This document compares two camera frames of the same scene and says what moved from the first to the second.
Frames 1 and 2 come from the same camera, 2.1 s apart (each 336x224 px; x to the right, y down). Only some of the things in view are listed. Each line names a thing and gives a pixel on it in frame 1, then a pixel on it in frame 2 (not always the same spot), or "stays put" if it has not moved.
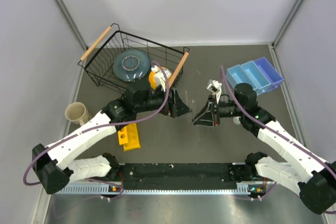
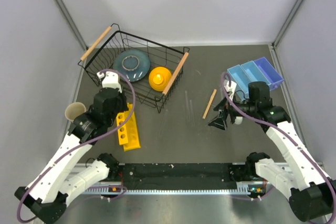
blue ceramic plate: x=130 y=65 stays put
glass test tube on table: x=162 y=126 stays put
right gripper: x=207 y=117 → x=224 y=106
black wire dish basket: x=119 y=60 stays put
